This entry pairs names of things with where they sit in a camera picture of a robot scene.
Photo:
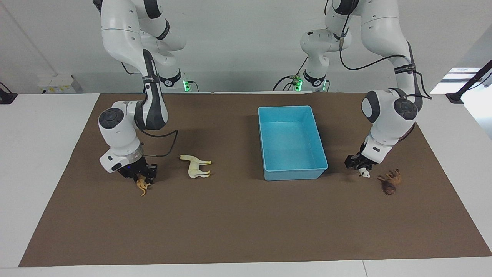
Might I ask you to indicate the orange tiger toy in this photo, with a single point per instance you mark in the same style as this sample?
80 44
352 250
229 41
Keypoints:
143 188

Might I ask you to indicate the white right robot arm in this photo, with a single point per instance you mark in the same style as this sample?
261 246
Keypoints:
119 130

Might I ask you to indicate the black angled stand pole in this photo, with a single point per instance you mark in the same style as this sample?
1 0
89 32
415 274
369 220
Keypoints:
455 97

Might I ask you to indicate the black clamp stand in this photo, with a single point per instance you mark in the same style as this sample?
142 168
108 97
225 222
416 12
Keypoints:
7 98

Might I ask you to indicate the cream horse toy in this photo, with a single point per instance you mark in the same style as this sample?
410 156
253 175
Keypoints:
194 169

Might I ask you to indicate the black white panda toy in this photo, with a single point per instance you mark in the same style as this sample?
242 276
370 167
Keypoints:
364 174

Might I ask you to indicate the light blue storage box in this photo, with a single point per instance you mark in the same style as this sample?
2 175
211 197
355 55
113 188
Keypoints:
292 146

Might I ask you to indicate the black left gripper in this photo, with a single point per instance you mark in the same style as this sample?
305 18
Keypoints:
353 161

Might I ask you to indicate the brown table mat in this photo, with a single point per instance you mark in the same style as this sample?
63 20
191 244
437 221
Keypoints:
238 215

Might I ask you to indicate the brown lion toy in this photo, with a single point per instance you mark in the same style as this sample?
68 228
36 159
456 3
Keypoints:
392 181

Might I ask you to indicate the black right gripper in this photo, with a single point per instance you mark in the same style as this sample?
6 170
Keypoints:
130 169

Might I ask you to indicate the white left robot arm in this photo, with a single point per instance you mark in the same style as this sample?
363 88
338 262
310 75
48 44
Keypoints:
388 115

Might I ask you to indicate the white box yellow label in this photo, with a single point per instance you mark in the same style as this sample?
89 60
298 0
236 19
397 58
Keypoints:
57 82

